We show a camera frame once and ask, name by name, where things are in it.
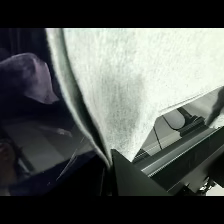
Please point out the purple garment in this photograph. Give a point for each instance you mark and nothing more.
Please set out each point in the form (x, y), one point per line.
(26, 76)

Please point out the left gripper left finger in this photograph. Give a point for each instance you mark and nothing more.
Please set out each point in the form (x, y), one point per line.
(83, 181)

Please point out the grey garment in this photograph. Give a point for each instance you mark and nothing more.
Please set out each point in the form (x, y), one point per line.
(140, 83)

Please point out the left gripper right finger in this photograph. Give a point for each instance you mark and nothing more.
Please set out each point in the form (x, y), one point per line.
(133, 180)

